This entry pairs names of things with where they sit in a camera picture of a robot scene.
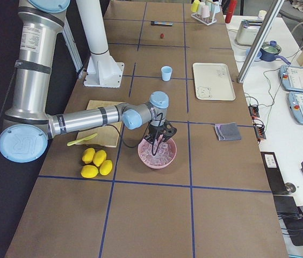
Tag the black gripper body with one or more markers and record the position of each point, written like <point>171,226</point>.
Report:
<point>154,131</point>

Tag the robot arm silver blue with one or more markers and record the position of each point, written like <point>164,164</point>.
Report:
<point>26,125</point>

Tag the pink bowl of ice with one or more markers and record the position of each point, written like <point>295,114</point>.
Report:
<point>157,155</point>

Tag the light blue plastic cup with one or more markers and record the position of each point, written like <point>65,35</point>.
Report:
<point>166,72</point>

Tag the white cup rack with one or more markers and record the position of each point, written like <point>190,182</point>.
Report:
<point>205,20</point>

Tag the yellow cup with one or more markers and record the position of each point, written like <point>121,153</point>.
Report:
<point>195,5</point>

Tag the pink cup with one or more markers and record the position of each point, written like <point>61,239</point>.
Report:
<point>205,11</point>

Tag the wooden cutting board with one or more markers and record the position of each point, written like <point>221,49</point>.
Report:
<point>106,136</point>

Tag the yellow lemon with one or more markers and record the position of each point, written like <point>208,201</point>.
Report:
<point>99,157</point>
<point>89,171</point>
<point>88,155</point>
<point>106,167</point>

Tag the yellow plastic knife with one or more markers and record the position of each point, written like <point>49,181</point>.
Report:
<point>74,142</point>

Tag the grey folded cloth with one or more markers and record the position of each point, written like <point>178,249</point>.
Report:
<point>227,132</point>

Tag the cream bear tray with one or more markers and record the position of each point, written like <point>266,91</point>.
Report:
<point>212,82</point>

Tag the steel muddler black tip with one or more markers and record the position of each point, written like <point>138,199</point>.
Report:
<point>161,23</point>

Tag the white toaster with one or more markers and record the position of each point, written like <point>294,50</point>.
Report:
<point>247,32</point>

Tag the blue saucepan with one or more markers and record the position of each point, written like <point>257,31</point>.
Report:
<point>271,51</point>

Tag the red bottle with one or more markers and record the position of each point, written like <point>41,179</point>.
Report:
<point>230,11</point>

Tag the teach pendant far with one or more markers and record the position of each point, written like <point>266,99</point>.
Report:
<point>291,78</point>

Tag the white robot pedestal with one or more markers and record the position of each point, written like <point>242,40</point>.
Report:
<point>102,71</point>

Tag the aluminium frame post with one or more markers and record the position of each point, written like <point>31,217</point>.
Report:
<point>260,38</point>

